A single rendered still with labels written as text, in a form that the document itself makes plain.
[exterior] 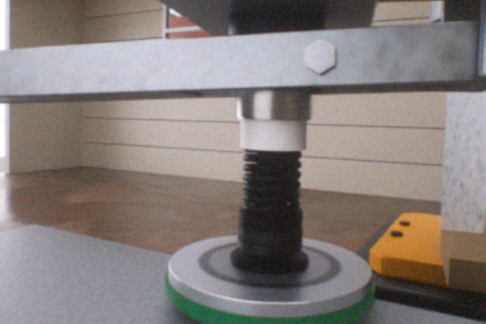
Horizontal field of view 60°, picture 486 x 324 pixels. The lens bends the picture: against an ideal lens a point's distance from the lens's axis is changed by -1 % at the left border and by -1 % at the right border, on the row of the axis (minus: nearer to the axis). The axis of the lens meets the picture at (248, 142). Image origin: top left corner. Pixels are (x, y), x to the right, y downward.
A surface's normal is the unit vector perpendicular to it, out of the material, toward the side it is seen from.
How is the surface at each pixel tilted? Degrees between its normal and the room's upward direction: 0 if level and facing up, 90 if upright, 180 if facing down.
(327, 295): 0
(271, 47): 90
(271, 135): 90
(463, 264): 90
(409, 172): 90
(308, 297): 0
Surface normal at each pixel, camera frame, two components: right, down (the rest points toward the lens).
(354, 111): -0.44, 0.04
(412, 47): -0.22, 0.04
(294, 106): 0.44, 0.06
